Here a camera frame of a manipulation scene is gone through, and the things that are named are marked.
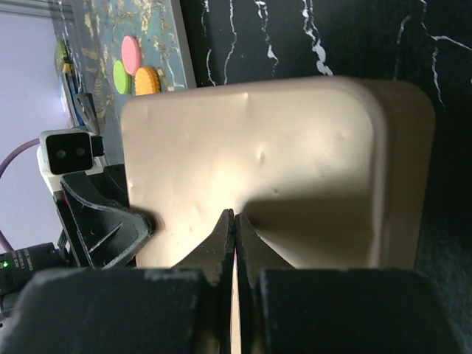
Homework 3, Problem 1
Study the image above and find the rose gold tin lid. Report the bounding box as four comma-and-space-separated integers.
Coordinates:
121, 76, 435, 269

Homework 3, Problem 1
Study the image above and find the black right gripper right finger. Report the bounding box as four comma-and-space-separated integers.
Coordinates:
235, 215, 461, 353

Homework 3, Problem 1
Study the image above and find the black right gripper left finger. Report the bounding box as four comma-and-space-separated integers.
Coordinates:
7, 209, 235, 353

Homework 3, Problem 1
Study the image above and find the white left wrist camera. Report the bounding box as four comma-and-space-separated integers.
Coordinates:
36, 127, 105, 194

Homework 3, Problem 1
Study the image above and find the orange round cookie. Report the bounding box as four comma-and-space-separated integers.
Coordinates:
134, 66, 161, 96

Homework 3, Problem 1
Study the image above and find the floral blue serving tray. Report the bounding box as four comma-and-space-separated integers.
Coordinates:
48, 0, 196, 164

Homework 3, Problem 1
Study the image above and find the pink round cookie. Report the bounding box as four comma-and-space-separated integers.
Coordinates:
121, 35, 142, 75

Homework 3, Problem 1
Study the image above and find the green round cookie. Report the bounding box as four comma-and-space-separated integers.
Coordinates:
113, 60, 131, 94

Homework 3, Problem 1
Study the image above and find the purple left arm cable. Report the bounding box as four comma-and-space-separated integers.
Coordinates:
0, 136, 41, 251

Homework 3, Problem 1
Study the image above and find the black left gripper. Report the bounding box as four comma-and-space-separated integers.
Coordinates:
55, 164, 156, 268

